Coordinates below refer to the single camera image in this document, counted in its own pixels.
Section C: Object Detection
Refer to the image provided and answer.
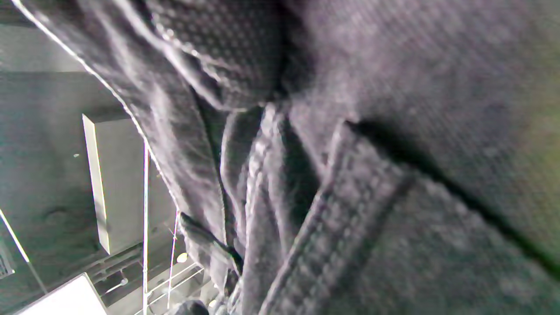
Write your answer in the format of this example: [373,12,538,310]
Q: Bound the person's right hand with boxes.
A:
[144,0,287,110]

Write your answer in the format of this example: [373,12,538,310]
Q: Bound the pale upright panel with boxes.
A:
[82,113,149,255]

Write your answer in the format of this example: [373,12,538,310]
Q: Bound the black trousers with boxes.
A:
[17,0,560,315]

